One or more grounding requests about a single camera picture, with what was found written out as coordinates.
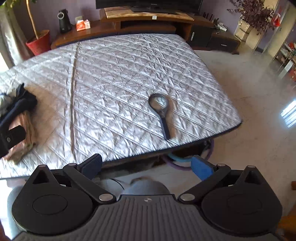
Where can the dark blue garment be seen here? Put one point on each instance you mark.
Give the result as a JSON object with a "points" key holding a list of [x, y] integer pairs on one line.
{"points": [[23, 102]]}

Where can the wooden television stand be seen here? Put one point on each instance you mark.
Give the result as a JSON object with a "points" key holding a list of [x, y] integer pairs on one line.
{"points": [[143, 23]]}

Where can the woven flower vase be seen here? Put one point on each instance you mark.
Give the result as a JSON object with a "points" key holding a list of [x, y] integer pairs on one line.
{"points": [[244, 30]]}

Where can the dried purple flower bunch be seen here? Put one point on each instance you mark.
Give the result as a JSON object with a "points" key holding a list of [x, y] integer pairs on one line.
{"points": [[254, 12]]}

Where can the light blue cloth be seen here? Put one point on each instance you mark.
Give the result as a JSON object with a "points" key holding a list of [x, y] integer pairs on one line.
{"points": [[4, 104]]}

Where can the white wall socket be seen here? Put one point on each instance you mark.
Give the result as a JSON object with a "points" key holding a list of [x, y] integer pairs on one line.
{"points": [[79, 19]]}

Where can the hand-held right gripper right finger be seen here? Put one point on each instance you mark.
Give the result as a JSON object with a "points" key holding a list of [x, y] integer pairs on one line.
{"points": [[201, 167]]}

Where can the red plant pot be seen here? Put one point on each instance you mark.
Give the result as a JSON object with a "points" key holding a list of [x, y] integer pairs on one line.
{"points": [[39, 44]]}

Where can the silver quilted blanket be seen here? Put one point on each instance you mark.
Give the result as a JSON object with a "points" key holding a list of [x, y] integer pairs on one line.
{"points": [[120, 81]]}

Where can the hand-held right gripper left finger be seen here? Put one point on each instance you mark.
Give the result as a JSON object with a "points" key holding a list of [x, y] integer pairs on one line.
{"points": [[93, 162]]}

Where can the grey curtain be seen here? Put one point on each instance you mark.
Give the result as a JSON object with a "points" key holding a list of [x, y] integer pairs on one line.
{"points": [[11, 39]]}

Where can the black flat television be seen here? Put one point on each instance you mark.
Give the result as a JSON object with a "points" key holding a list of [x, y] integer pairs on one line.
{"points": [[148, 5]]}

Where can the metal storage shelf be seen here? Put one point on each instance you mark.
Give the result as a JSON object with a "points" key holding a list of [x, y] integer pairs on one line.
{"points": [[286, 60]]}

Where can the green potted tree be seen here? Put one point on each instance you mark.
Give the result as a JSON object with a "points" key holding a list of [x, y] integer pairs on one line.
{"points": [[32, 20]]}

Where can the purple and teal hoops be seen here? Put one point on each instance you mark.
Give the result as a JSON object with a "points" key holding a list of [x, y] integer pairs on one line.
{"points": [[172, 163]]}

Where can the black cylindrical speaker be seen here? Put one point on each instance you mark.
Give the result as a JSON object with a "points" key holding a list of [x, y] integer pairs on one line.
{"points": [[63, 22]]}

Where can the black magnifying glass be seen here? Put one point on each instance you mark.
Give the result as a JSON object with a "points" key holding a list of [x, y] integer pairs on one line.
{"points": [[164, 122]]}

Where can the orange and white box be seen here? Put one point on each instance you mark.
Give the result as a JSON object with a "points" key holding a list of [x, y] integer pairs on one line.
{"points": [[82, 25]]}

